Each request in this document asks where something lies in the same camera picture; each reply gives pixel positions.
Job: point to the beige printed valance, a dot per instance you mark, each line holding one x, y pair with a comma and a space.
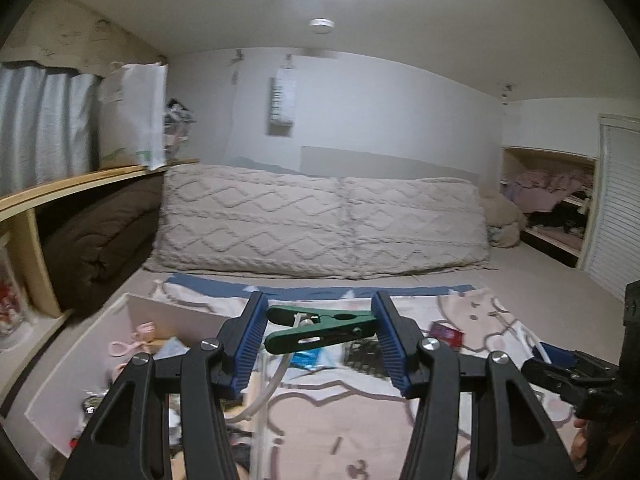
65, 30

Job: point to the red doll display case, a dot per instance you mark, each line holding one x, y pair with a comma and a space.
10, 300

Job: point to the brown hair claw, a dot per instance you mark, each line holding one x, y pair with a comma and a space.
362, 355

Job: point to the closet shelf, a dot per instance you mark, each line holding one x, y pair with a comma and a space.
550, 157

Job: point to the white paper bag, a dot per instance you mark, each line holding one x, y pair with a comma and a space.
135, 115

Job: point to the beige bed sheet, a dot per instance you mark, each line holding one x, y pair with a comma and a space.
540, 285

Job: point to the knitted beige pillow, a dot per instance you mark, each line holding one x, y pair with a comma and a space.
250, 220
415, 225

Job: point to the red cigarette pack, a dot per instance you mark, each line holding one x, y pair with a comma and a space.
446, 335

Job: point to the white smoke detector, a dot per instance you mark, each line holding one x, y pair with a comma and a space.
321, 26

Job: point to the wooden shelf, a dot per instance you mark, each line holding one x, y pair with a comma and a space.
75, 177

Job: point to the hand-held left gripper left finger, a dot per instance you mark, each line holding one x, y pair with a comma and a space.
247, 340

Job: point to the printed blanket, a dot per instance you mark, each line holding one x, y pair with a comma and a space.
325, 430

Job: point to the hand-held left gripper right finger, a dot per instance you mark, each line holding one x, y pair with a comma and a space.
395, 345

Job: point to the grey curtain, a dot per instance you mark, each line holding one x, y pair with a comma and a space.
45, 125

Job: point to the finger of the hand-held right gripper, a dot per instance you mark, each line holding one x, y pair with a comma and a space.
550, 379
557, 356

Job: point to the beige plush toy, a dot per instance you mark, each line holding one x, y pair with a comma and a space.
500, 215

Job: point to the white louvered door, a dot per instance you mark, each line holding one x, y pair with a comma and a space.
617, 200

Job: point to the person's right hand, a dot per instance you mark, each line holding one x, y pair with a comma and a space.
580, 452

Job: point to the pink clothes pile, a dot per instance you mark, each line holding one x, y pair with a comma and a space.
545, 187

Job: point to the white hanging pouch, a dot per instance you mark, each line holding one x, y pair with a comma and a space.
282, 100

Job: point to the white storage box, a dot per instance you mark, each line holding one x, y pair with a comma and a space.
75, 385

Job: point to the light blue packet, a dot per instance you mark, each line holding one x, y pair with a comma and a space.
175, 350

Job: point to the green clothespin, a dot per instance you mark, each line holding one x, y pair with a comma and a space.
320, 332

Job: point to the grey headboard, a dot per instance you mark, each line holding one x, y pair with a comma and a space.
390, 162

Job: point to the brown folded blanket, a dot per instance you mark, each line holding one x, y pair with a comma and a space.
100, 250

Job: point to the pink eyelash curler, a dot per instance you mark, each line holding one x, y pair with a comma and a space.
122, 347

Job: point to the clear plastic tube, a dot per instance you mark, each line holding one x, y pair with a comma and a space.
539, 347

